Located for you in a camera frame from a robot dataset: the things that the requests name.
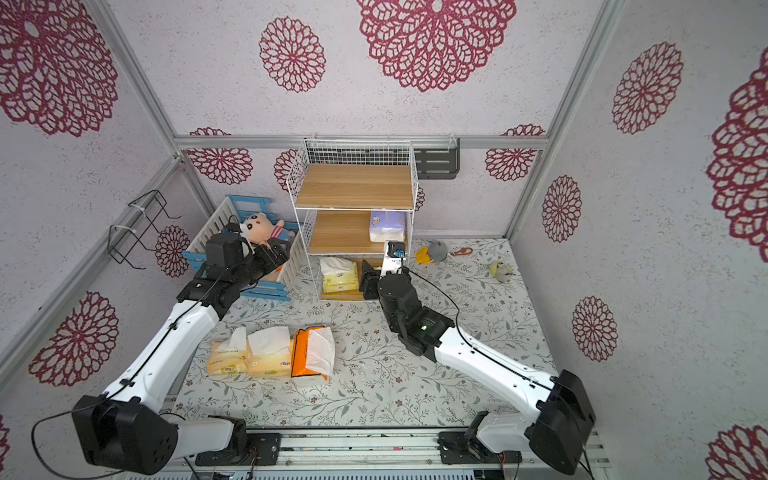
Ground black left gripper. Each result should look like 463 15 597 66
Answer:
231 236 291 291

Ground purple tissue pack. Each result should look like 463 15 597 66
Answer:
369 211 407 243

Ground orange tissue pack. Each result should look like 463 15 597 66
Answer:
291 326 336 387

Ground yellow tissue pack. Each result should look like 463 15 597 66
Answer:
207 327 250 377
247 326 293 379

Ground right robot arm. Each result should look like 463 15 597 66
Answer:
375 257 596 475

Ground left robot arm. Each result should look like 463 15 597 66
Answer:
71 232 289 475

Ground green tissue pack left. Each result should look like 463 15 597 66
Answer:
320 256 359 294

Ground plush doll blue shorts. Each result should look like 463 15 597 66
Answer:
240 212 296 245

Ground blue white toy crib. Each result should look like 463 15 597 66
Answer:
183 195 301 302

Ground grey yellow plush toy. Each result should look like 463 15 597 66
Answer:
416 241 449 265

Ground red scissors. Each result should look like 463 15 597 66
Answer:
450 247 473 257

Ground small yellow grey plush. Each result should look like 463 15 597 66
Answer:
489 261 516 283

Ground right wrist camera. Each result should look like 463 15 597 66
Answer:
381 241 408 277

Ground white wire wooden shelf rack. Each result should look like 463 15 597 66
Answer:
286 138 418 301

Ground black wire wall rack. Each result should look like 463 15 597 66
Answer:
106 189 180 271

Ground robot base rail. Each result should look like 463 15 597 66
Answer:
122 425 613 480

